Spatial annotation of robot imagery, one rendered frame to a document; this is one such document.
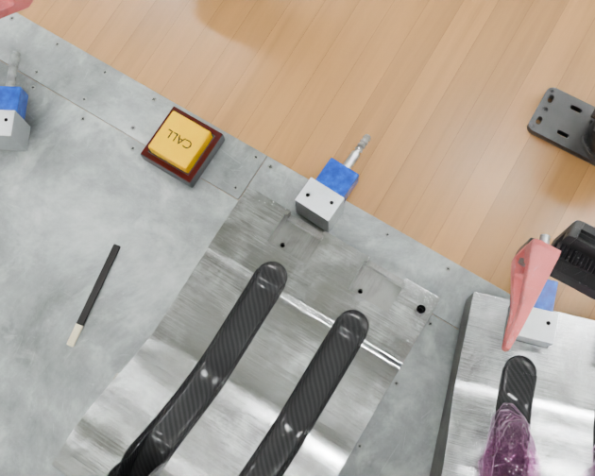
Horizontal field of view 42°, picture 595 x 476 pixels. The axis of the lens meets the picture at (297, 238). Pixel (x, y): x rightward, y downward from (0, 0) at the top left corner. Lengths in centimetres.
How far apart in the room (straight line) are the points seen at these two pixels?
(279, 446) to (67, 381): 29
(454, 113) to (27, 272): 60
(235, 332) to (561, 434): 38
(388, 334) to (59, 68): 59
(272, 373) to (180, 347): 11
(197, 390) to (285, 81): 44
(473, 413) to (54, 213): 58
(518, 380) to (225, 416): 34
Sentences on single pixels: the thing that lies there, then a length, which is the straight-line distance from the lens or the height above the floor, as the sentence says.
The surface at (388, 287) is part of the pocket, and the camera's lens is 91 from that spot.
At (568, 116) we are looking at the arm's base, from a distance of 107.
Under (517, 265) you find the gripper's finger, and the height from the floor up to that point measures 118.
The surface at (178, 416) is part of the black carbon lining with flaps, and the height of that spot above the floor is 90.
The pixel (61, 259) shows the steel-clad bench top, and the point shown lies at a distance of 104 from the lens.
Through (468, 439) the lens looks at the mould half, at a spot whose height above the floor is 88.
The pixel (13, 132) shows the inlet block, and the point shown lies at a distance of 106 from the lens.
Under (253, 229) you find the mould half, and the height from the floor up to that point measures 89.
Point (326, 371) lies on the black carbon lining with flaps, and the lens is 87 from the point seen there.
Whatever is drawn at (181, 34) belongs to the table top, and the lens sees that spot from 112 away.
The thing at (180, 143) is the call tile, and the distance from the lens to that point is 100.
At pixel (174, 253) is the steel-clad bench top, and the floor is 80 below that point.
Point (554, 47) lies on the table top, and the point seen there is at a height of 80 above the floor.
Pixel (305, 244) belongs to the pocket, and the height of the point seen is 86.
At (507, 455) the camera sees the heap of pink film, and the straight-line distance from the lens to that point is 86.
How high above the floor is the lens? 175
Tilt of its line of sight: 75 degrees down
